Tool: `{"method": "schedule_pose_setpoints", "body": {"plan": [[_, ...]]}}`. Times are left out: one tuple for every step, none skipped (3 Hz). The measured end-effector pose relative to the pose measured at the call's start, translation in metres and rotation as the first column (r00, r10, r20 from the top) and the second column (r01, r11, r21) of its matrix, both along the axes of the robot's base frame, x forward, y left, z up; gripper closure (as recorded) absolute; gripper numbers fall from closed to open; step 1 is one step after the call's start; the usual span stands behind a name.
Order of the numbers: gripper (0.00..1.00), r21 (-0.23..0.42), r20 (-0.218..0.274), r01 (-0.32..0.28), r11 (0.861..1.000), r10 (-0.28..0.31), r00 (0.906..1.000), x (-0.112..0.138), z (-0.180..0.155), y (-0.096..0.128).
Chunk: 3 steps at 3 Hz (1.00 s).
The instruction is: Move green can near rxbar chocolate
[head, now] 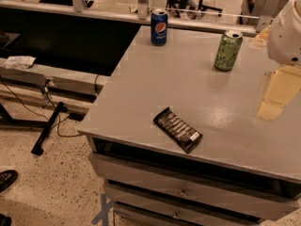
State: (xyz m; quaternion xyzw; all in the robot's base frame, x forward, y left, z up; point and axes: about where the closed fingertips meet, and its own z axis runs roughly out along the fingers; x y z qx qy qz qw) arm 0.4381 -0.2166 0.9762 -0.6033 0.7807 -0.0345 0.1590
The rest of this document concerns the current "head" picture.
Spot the black cable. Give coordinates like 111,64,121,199
0,74,100,138

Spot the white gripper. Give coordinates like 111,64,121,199
249,0,301,121

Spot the grey side bench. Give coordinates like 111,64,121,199
0,58,109,100

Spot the black shoe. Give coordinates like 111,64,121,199
0,169,18,192

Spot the upper grey drawer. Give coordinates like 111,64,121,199
89,153,299,220

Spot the black rxbar chocolate wrapper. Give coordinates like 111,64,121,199
153,107,203,154

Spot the white crumpled cloth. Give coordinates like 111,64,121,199
4,56,36,70

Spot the grey metal rail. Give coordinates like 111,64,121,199
0,0,258,37

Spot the grey drawer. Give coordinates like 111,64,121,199
104,182,258,226
89,153,299,220

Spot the lower grey drawer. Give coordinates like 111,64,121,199
104,182,258,226

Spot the black table leg bar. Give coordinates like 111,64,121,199
31,102,64,155

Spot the grey drawer cabinet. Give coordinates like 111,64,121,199
79,26,301,226

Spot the green soda can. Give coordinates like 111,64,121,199
214,29,243,72

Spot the blue pepsi can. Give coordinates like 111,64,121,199
150,9,168,46

